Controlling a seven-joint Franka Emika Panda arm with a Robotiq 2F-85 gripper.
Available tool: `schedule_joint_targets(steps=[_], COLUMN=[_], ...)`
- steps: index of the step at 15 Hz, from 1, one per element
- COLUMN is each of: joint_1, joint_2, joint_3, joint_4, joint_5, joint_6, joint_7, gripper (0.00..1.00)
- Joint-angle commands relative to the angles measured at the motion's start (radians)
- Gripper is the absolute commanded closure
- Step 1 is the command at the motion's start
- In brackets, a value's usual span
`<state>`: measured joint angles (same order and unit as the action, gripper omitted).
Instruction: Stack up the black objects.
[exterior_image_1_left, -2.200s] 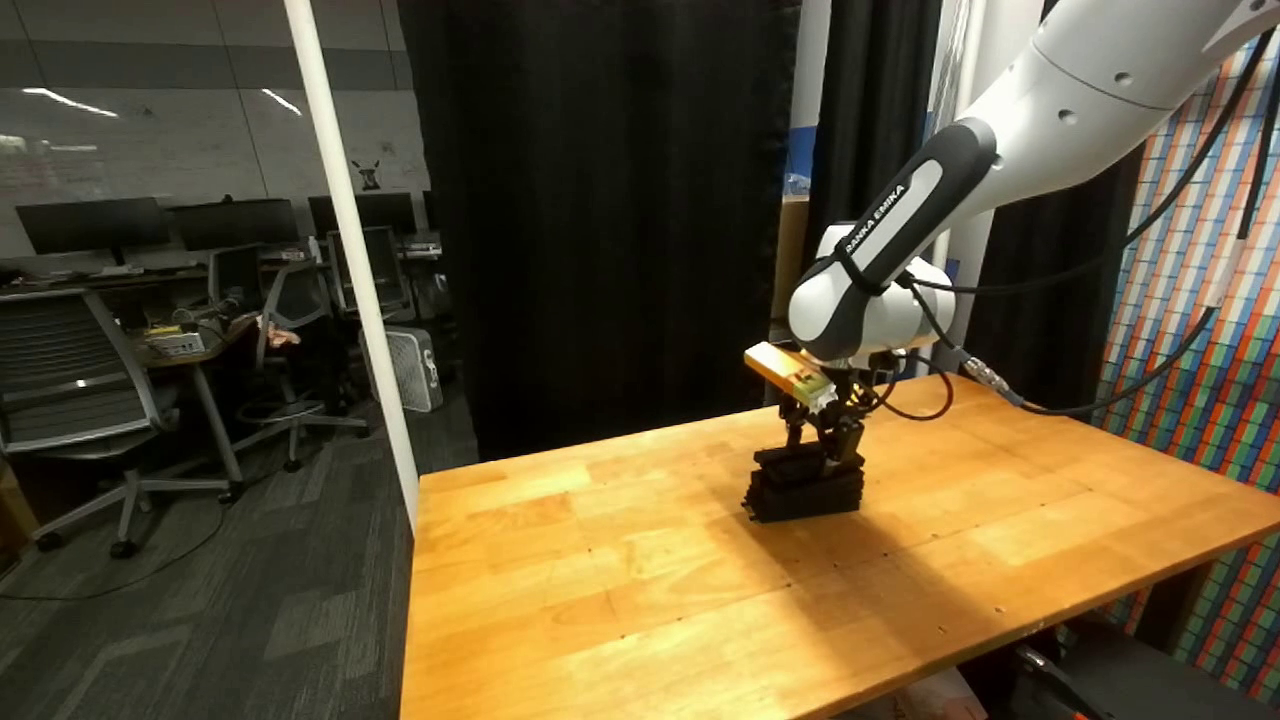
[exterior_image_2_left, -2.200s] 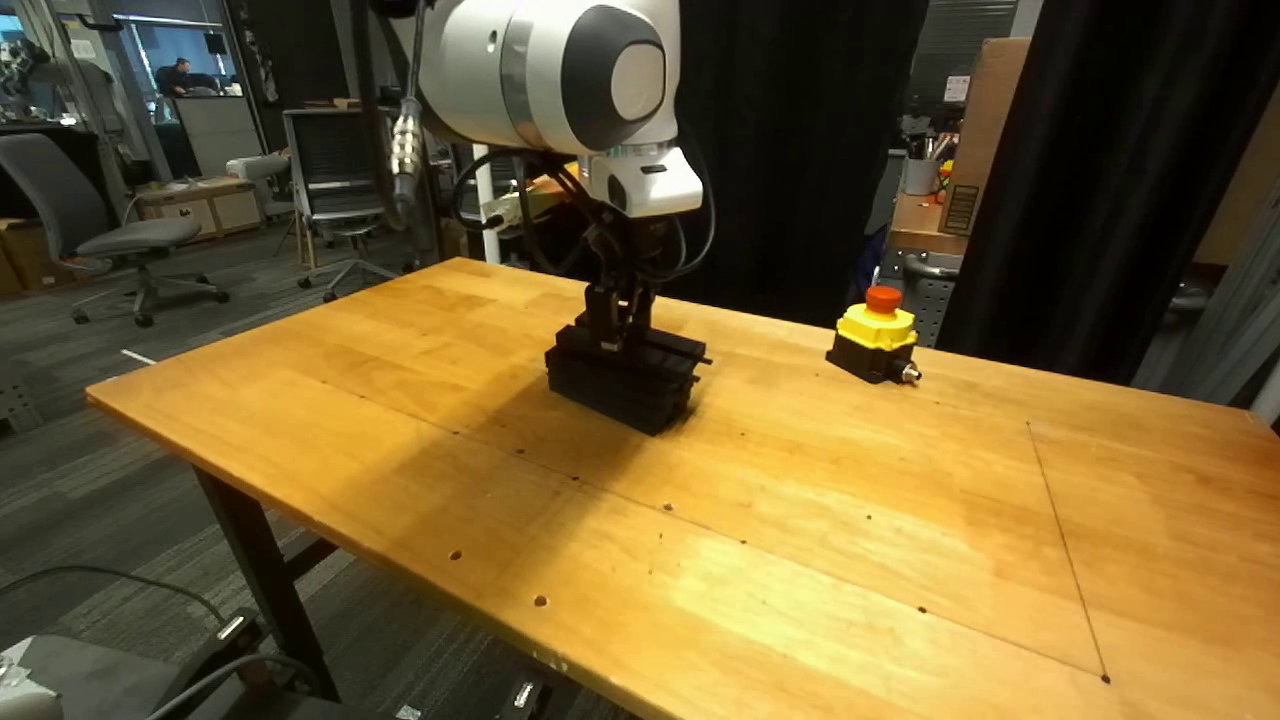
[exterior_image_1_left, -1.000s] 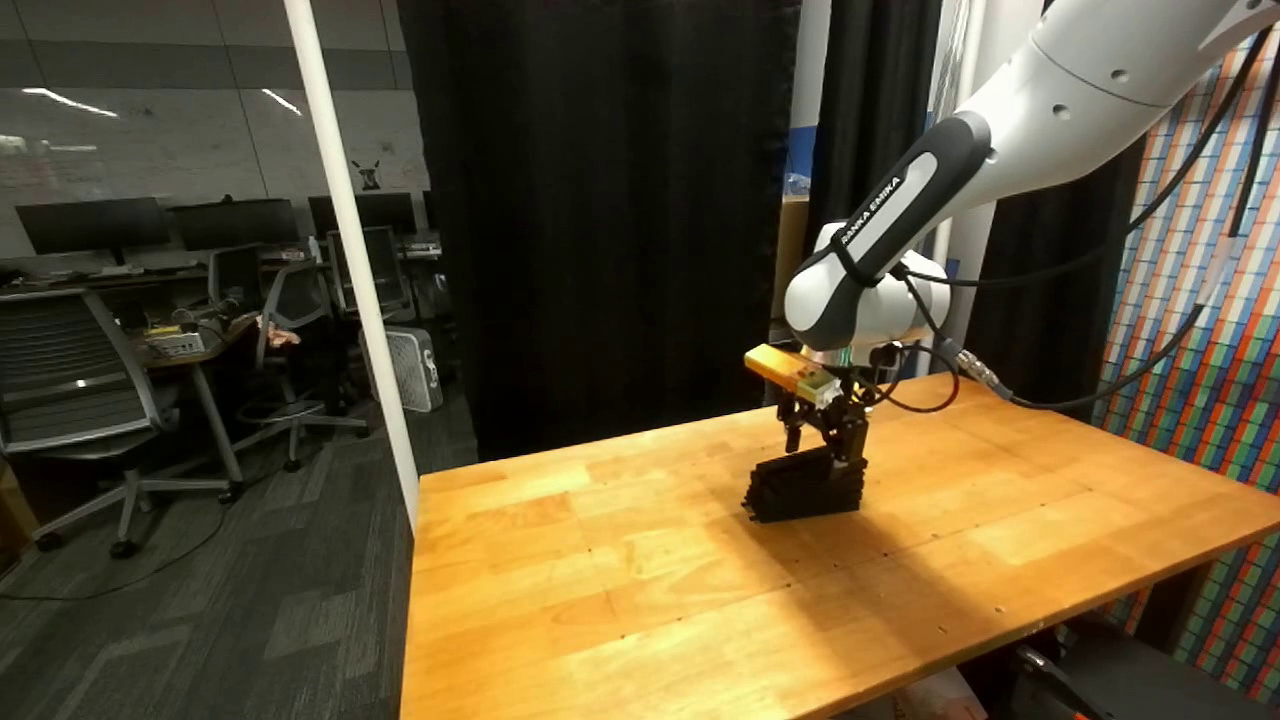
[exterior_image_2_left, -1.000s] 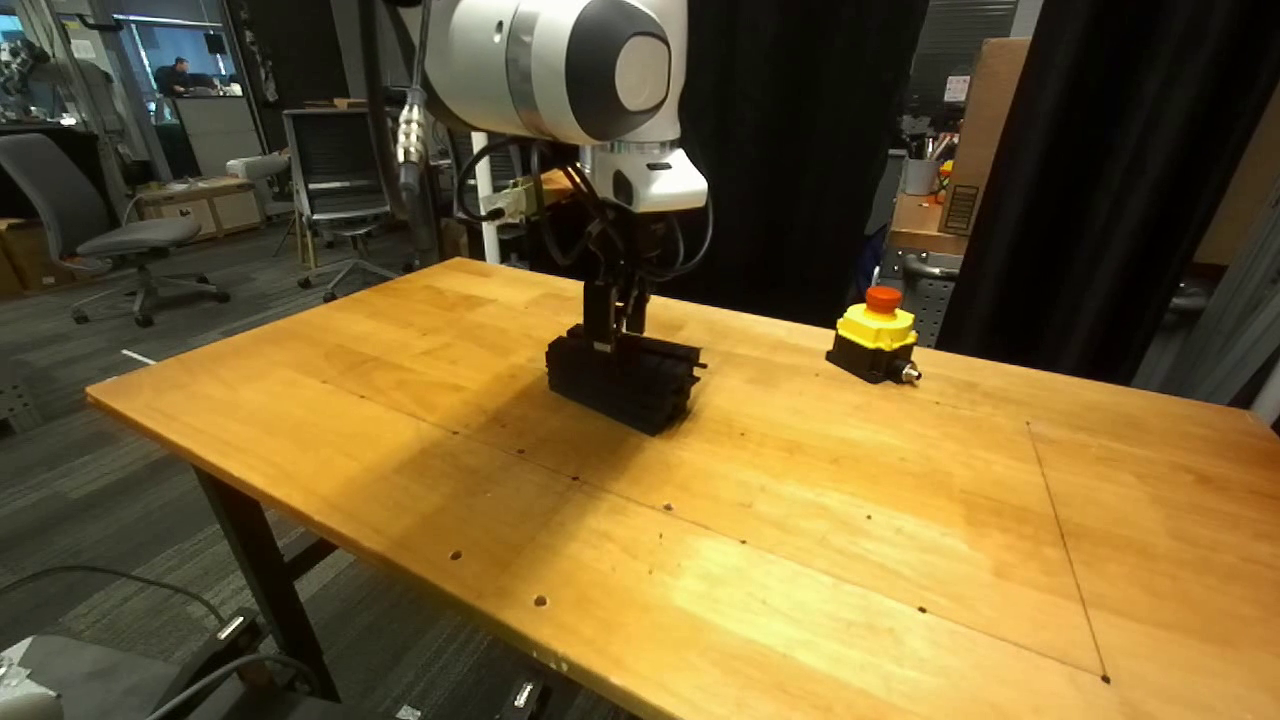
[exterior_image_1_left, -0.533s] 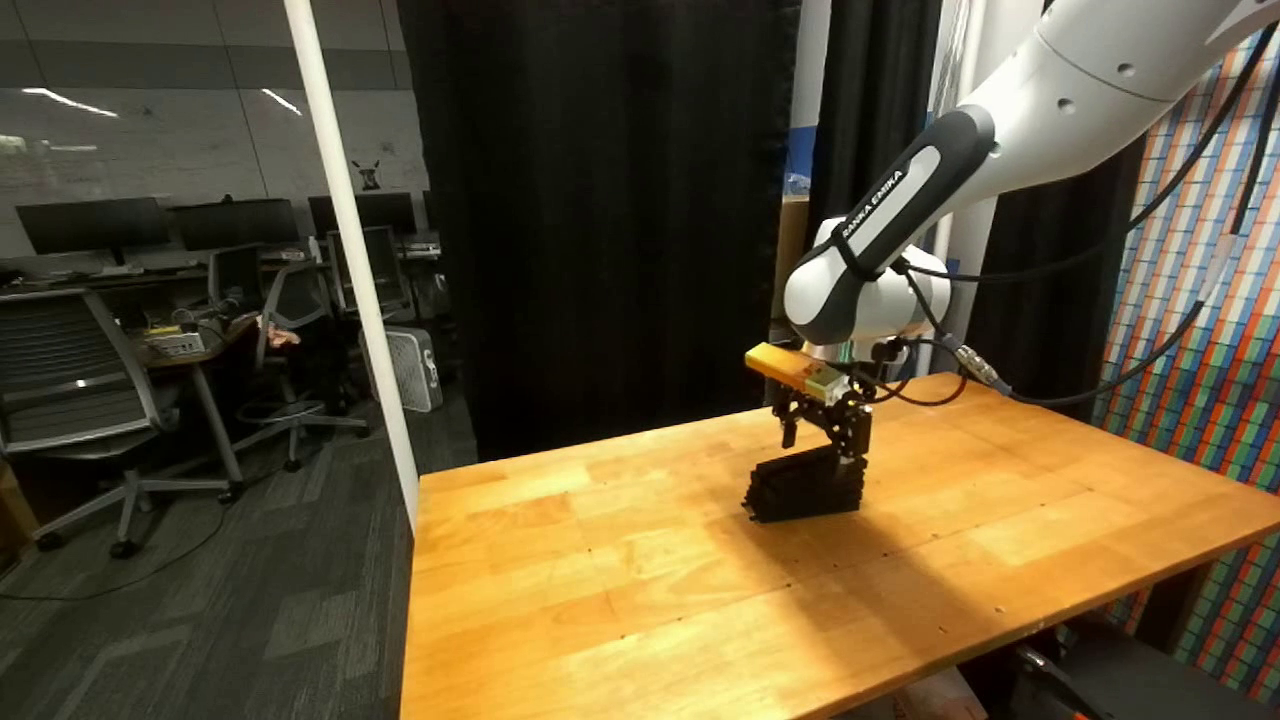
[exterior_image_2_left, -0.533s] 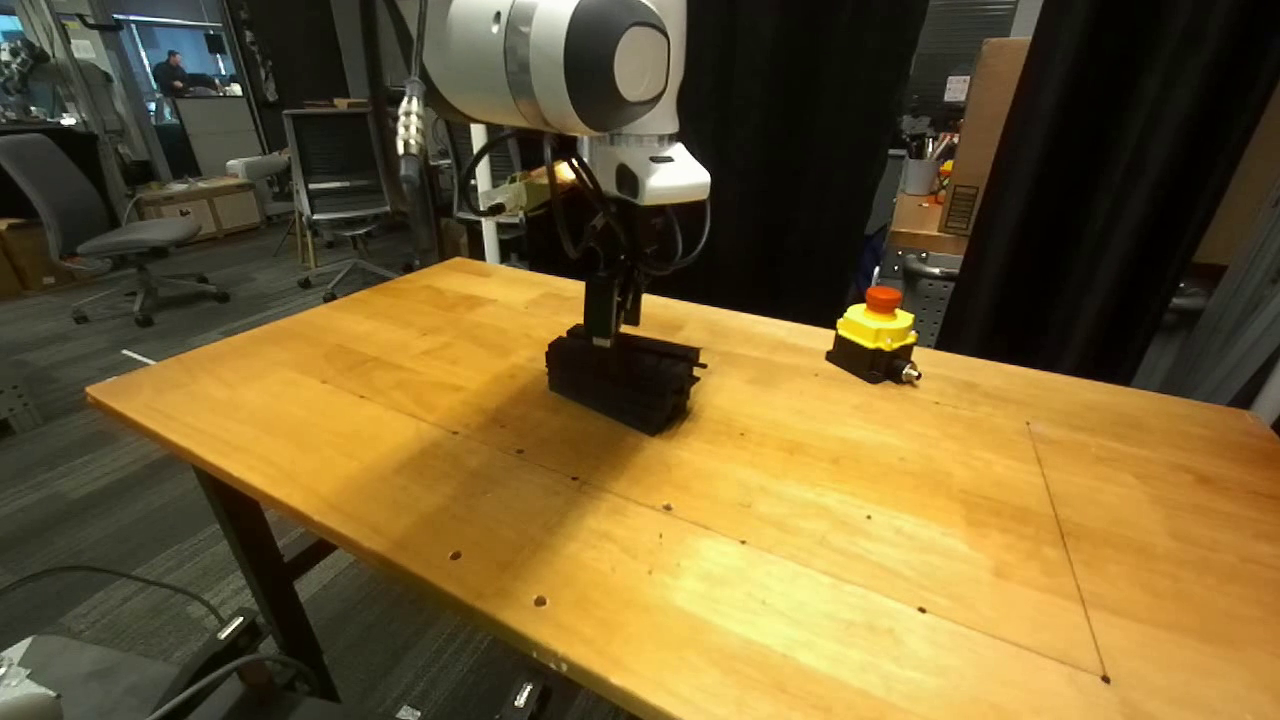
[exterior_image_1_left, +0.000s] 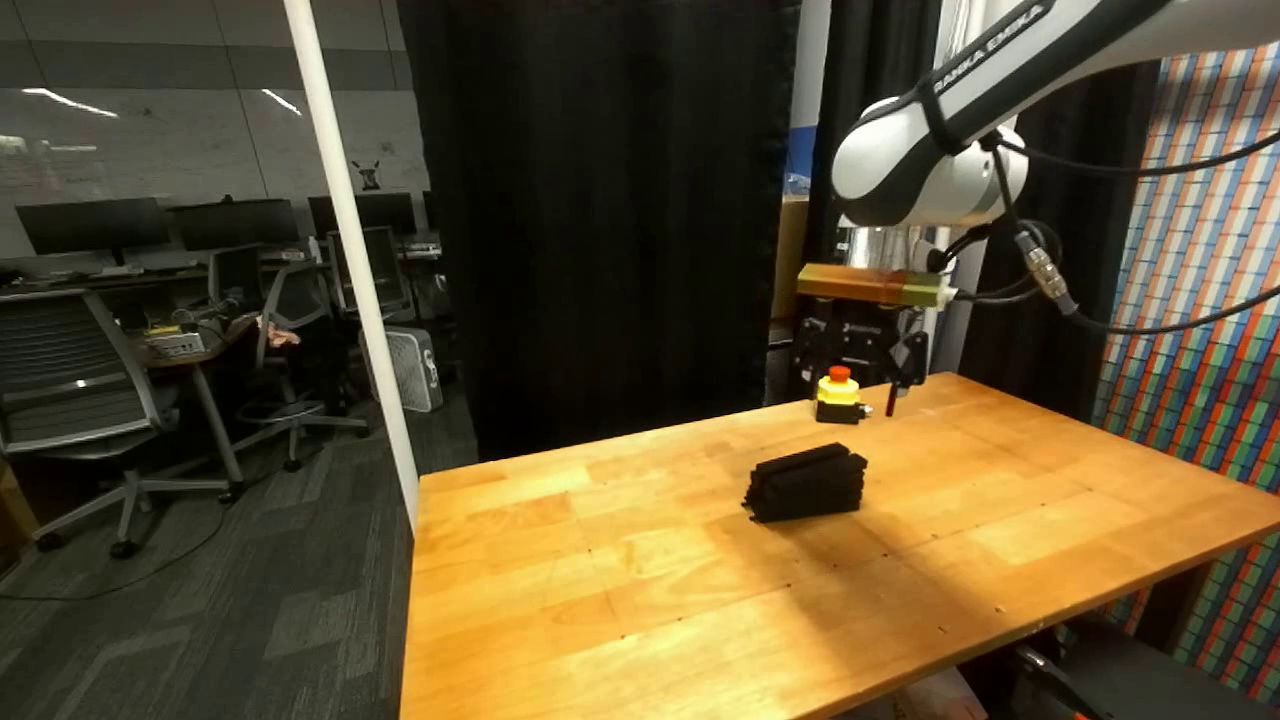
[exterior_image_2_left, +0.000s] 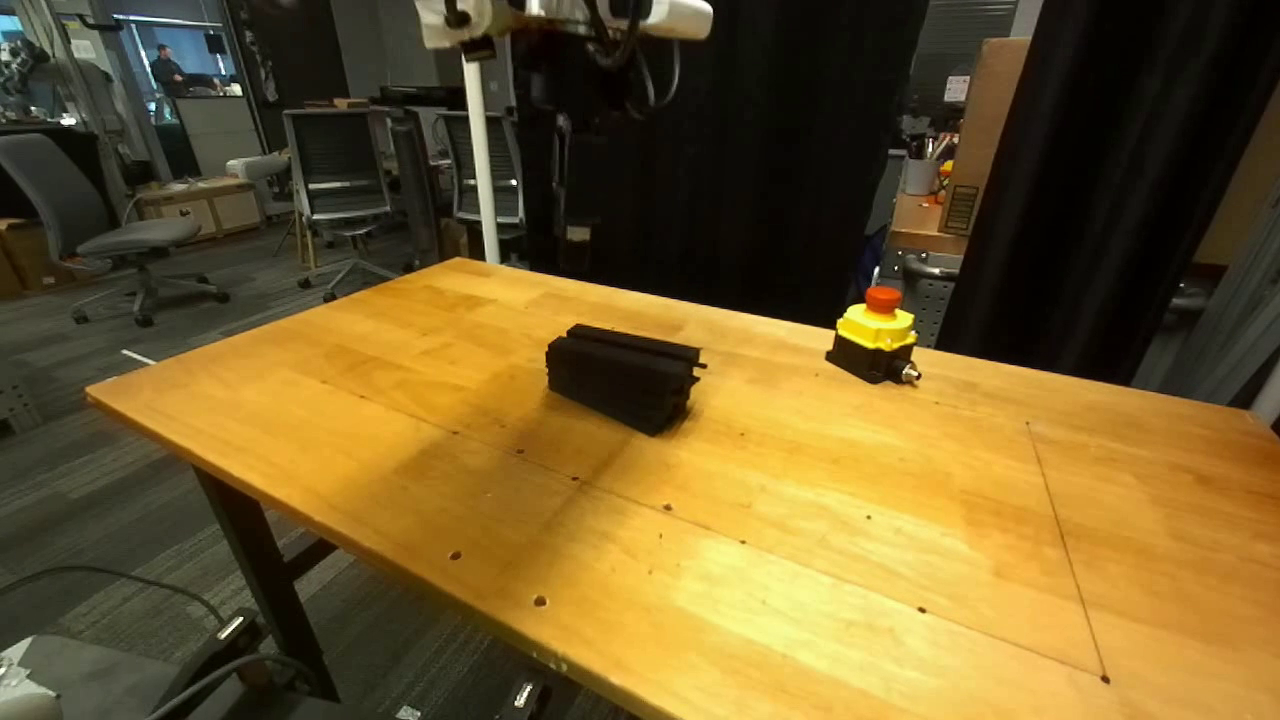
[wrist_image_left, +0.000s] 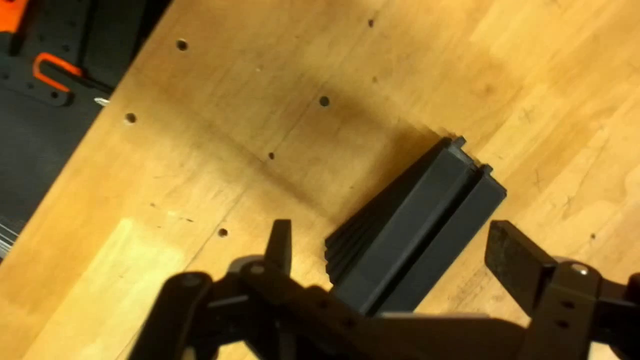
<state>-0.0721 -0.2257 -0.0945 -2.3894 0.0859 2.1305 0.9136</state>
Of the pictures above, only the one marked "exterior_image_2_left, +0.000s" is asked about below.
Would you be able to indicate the yellow red emergency stop button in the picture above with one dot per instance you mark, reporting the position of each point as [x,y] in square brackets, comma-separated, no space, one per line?
[875,332]

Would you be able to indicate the white vertical pole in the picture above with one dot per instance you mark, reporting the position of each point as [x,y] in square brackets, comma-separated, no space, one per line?
[483,160]

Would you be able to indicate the small cardboard box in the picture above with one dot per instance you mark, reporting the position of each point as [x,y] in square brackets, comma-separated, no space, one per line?
[921,217]

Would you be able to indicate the white cup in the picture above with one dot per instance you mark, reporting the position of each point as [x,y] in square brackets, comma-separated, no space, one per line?
[918,172]

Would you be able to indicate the tall cardboard box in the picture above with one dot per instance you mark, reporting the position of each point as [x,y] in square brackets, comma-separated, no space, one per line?
[986,114]

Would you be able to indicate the black table leg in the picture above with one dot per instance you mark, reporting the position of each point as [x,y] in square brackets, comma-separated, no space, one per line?
[266,573]

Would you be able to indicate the wooden drawer cabinet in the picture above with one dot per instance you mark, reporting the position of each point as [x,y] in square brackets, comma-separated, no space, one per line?
[223,207]

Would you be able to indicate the narrow black curtain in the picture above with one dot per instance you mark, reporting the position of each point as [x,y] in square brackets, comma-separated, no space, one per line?
[1122,172]

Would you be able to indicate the grey office chair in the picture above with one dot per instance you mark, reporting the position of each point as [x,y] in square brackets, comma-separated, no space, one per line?
[125,241]

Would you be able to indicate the grey fabric panel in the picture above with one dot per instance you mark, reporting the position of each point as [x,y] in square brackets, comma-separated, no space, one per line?
[1240,332]

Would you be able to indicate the grey padded seat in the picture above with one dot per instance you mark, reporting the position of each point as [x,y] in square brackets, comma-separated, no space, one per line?
[105,672]

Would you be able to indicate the brown cardboard box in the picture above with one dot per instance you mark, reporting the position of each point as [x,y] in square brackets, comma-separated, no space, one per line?
[16,260]

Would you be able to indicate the grey metal frame cart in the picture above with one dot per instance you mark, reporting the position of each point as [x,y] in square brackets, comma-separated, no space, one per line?
[333,160]

